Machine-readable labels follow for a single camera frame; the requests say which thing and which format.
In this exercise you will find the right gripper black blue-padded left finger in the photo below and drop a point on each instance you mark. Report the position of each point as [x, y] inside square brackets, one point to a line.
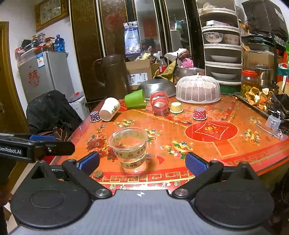
[79, 172]

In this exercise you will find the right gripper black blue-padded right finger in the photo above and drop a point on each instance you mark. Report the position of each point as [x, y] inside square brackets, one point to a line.
[205, 173]

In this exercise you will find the clear plastic cup with ribbon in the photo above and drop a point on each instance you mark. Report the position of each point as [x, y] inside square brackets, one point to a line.
[130, 147]

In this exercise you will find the purple polka dot cupcake cup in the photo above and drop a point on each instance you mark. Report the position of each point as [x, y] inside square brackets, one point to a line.
[94, 116]

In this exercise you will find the red polka dot cupcake cup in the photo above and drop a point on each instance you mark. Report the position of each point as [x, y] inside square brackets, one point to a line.
[199, 113]

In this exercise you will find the yellow cupcake liner cup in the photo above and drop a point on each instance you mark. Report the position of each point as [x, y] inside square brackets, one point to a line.
[176, 107]

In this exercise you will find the white paper cup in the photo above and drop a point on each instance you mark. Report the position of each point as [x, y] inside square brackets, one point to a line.
[110, 107]

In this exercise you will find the green plastic cup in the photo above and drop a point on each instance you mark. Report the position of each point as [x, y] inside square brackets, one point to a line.
[135, 100]

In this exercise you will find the coin on table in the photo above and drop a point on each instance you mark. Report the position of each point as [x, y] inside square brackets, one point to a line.
[97, 174]

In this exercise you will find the black jacket on chair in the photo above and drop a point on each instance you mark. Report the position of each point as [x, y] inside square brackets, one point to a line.
[51, 115]

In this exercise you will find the white box beside fridge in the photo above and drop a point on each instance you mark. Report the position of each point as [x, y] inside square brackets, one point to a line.
[78, 103]

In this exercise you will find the silver mini fridge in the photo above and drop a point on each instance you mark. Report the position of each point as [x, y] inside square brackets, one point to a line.
[46, 72]

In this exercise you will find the glass jar with red bands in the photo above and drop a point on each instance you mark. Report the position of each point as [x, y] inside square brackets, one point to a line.
[159, 102]

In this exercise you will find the white mesh food cover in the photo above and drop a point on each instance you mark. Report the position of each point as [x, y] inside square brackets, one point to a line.
[198, 89]

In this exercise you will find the small clear plastic box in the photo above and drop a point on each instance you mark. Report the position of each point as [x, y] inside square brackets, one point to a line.
[273, 123]

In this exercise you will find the tray of dried orange peels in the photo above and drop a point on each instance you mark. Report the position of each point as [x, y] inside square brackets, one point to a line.
[265, 102]

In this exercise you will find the metal colander bowl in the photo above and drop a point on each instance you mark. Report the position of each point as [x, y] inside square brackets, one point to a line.
[152, 86]

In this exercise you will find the glass jar with red lid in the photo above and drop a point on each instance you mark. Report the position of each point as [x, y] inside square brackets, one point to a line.
[249, 79]

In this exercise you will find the dark brown pitcher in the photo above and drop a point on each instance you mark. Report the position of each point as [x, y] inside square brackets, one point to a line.
[111, 73]

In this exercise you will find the blue water bottle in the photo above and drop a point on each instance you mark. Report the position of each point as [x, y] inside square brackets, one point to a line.
[59, 44]

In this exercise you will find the red cap drink bottle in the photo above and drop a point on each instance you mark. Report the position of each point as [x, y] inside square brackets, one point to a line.
[162, 65]

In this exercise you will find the cardboard box with label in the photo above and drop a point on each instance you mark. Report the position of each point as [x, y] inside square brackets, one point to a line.
[138, 72]

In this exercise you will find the blue patterned porcelain bowl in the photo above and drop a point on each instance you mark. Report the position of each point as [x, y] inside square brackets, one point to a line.
[213, 37]

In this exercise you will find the blue white snack bag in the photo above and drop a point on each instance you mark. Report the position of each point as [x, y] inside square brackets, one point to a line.
[131, 39]

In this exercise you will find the white tiered dish rack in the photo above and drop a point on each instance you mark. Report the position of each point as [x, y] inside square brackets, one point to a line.
[223, 61]

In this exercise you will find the wooden wall clock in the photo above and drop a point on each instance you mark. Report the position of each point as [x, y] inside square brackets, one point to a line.
[49, 12]

